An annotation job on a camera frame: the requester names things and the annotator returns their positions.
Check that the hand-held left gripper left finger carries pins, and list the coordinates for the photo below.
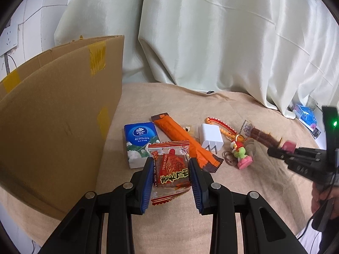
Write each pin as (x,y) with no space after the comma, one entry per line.
(148,182)

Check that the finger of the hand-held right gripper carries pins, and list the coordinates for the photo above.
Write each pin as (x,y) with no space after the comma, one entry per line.
(296,162)
(312,154)

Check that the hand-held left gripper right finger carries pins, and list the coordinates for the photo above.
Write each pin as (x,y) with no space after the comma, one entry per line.
(197,187)

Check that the small pink block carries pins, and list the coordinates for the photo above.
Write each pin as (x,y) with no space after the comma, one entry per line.
(288,146)

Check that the red snack packet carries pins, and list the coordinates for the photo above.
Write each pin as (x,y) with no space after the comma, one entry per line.
(172,169)

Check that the blue tissue pack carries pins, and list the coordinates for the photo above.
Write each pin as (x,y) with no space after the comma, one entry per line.
(140,140)

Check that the brown snack stick packet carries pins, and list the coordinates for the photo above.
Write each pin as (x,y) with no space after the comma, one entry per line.
(262,136)

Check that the white charger plug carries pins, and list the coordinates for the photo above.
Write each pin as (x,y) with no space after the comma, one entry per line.
(210,136)

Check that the orange snack bar wrapper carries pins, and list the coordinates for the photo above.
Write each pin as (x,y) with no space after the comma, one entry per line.
(172,129)

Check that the brown cardboard box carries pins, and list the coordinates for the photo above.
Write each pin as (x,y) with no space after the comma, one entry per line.
(53,124)

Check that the person's right hand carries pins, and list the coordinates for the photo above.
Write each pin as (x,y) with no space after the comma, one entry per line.
(319,194)

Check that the blue patterned packet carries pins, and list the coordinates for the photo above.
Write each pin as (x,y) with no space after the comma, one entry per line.
(306,115)

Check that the grey fluffy tuft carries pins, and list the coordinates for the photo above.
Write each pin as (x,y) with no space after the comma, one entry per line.
(251,148)

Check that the small yellow trinket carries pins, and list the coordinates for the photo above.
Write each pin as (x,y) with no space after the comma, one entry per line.
(189,129)

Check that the beige blanket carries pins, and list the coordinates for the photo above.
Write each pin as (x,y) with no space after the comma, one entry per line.
(185,105)

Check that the white curtain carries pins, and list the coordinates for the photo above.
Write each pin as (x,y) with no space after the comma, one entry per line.
(212,31)

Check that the white wall socket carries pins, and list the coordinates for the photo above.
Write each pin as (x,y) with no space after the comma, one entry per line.
(9,41)

